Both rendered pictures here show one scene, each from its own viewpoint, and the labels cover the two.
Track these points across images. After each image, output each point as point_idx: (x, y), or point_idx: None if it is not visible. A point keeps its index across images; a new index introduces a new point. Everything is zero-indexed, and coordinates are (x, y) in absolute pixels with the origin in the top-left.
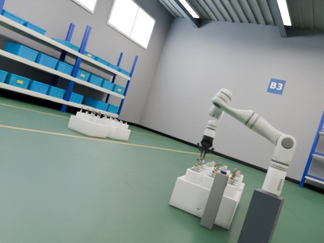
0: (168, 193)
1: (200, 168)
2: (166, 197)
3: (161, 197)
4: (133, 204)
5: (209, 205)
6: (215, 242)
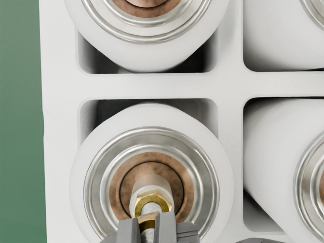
0: (4, 94)
1: (170, 135)
2: (30, 197)
3: (14, 238)
4: None
5: None
6: None
